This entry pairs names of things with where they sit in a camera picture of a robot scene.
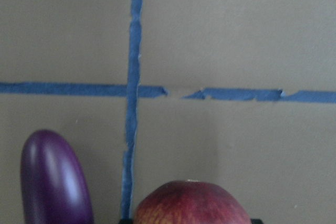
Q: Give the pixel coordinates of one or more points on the red yellow pomegranate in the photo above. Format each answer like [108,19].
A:
[190,202]

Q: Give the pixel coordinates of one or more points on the purple eggplant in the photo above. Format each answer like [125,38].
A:
[53,186]

